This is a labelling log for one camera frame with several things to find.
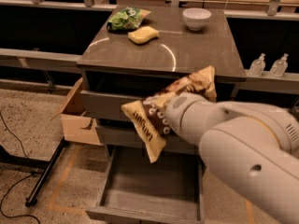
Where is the grey bottom drawer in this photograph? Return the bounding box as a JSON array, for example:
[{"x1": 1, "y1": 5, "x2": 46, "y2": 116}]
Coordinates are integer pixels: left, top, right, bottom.
[{"x1": 86, "y1": 147, "x2": 205, "y2": 224}]

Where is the grey metal shelf rail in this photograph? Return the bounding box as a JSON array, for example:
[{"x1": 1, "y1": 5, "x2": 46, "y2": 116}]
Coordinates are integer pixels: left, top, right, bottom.
[{"x1": 0, "y1": 49, "x2": 81, "y2": 73}]

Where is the grey top drawer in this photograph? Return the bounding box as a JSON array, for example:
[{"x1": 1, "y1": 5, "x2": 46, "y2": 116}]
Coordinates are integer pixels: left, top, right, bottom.
[{"x1": 81, "y1": 91, "x2": 143, "y2": 133}]

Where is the right clear pump bottle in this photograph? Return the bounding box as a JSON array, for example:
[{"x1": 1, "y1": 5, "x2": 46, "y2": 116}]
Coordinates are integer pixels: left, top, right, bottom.
[{"x1": 270, "y1": 53, "x2": 288, "y2": 77}]

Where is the cardboard box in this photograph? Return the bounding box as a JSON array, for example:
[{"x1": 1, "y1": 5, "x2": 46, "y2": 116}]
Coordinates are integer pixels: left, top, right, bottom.
[{"x1": 54, "y1": 78, "x2": 101, "y2": 146}]

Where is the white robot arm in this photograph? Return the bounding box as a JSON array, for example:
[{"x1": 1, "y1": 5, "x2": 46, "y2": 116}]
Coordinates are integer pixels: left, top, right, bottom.
[{"x1": 165, "y1": 92, "x2": 299, "y2": 224}]

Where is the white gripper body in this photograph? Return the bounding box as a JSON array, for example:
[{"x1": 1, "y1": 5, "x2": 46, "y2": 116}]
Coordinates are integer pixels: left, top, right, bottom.
[{"x1": 165, "y1": 92, "x2": 215, "y2": 146}]

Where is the green chip bag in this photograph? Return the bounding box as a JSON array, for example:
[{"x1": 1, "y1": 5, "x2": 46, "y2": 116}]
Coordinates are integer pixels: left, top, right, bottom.
[{"x1": 107, "y1": 7, "x2": 150, "y2": 32}]

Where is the grey middle drawer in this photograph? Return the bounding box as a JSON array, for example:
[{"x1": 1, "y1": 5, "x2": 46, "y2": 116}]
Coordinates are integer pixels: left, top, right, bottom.
[{"x1": 96, "y1": 125, "x2": 202, "y2": 155}]

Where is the clear pump bottle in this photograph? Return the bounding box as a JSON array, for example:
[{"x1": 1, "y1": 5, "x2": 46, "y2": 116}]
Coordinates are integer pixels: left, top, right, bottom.
[
  {"x1": 270, "y1": 53, "x2": 288, "y2": 77},
  {"x1": 249, "y1": 53, "x2": 265, "y2": 77}
]

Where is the grey drawer cabinet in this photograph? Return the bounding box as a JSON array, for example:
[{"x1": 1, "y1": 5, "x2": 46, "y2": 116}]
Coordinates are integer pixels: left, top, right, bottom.
[{"x1": 76, "y1": 5, "x2": 247, "y2": 161}]

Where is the brown chip bag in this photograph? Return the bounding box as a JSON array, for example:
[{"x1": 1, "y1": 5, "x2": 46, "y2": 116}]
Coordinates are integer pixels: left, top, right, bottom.
[{"x1": 121, "y1": 66, "x2": 217, "y2": 163}]

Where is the black floor cable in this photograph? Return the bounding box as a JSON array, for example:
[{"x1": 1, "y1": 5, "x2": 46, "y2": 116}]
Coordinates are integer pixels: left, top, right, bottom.
[{"x1": 0, "y1": 114, "x2": 41, "y2": 224}]

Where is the white bowl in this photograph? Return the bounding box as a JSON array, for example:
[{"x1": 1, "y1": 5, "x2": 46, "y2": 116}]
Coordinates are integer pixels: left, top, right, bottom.
[{"x1": 182, "y1": 7, "x2": 211, "y2": 31}]

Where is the grey drawer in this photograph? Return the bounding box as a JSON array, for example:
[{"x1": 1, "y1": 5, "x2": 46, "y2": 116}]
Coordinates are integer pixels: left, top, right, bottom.
[
  {"x1": 96, "y1": 125, "x2": 202, "y2": 155},
  {"x1": 81, "y1": 91, "x2": 143, "y2": 133},
  {"x1": 86, "y1": 147, "x2": 205, "y2": 224}
]

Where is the yellow sponge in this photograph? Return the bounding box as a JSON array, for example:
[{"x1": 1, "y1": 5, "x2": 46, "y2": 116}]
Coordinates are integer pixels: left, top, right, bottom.
[{"x1": 128, "y1": 26, "x2": 159, "y2": 45}]

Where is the left clear pump bottle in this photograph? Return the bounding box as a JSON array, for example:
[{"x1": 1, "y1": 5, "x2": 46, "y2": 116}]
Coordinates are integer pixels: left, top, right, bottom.
[{"x1": 249, "y1": 53, "x2": 265, "y2": 77}]

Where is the black stand leg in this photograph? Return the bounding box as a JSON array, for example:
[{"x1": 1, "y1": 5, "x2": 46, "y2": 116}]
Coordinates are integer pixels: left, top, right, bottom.
[{"x1": 25, "y1": 139, "x2": 66, "y2": 207}]

